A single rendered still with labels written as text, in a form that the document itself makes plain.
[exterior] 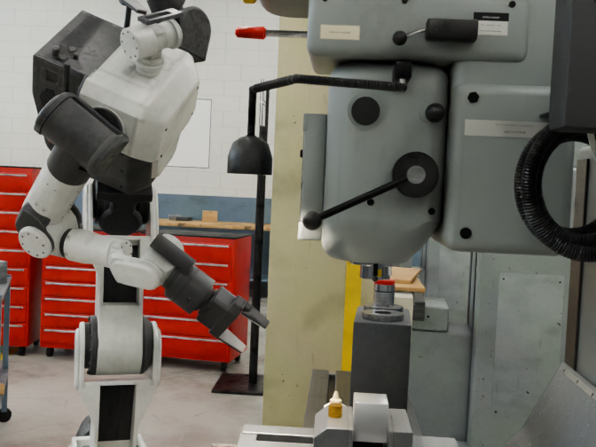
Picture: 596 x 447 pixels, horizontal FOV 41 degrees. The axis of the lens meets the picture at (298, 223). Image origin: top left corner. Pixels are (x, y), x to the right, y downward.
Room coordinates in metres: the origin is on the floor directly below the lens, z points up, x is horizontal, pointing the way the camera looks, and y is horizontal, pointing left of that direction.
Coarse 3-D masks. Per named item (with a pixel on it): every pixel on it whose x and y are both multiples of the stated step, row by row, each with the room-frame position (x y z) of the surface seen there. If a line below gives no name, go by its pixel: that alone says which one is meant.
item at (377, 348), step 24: (360, 312) 1.77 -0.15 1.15; (384, 312) 1.72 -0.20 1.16; (408, 312) 1.80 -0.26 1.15; (360, 336) 1.65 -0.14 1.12; (384, 336) 1.64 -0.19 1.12; (408, 336) 1.64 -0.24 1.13; (360, 360) 1.65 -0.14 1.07; (384, 360) 1.64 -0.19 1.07; (408, 360) 1.64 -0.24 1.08; (360, 384) 1.65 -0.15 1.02; (384, 384) 1.64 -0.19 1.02; (408, 384) 1.64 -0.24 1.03
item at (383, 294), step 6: (378, 288) 1.78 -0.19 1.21; (384, 288) 1.78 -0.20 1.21; (390, 288) 1.78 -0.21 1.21; (378, 294) 1.78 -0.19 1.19; (384, 294) 1.78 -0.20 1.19; (390, 294) 1.78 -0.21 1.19; (378, 300) 1.78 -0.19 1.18; (384, 300) 1.78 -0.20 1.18; (390, 300) 1.78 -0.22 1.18; (378, 306) 1.78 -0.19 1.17; (384, 306) 1.78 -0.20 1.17; (390, 306) 1.78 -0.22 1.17
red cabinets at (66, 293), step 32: (0, 192) 6.03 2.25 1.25; (0, 224) 6.04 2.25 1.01; (0, 256) 6.04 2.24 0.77; (32, 256) 6.12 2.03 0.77; (192, 256) 5.88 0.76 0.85; (224, 256) 5.84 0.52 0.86; (32, 288) 6.14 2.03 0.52; (64, 288) 6.05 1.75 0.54; (160, 288) 5.93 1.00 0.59; (32, 320) 6.17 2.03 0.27; (64, 320) 6.05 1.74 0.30; (160, 320) 5.93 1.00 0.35; (192, 320) 5.87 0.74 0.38; (192, 352) 5.88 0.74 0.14; (224, 352) 5.83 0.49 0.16
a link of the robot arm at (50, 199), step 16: (48, 176) 1.59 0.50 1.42; (32, 192) 1.64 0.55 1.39; (48, 192) 1.61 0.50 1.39; (64, 192) 1.60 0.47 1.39; (80, 192) 1.66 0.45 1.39; (32, 208) 1.65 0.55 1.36; (48, 208) 1.64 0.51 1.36; (64, 208) 1.65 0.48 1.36; (16, 224) 1.68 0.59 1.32; (32, 224) 1.66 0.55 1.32; (48, 224) 1.67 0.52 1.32; (32, 240) 1.67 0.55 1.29; (48, 240) 1.67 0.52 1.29
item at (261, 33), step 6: (240, 30) 1.45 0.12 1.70; (246, 30) 1.44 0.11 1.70; (252, 30) 1.44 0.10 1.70; (258, 30) 1.44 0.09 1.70; (264, 30) 1.44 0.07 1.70; (270, 30) 1.45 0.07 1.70; (276, 30) 1.45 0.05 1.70; (282, 30) 1.45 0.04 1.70; (288, 30) 1.45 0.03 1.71; (240, 36) 1.45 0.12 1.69; (246, 36) 1.45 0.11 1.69; (252, 36) 1.45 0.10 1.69; (258, 36) 1.45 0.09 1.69; (264, 36) 1.45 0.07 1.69; (276, 36) 1.45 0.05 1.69; (282, 36) 1.45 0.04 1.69; (288, 36) 1.45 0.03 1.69; (294, 36) 1.45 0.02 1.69; (300, 36) 1.45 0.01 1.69; (306, 36) 1.45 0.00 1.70
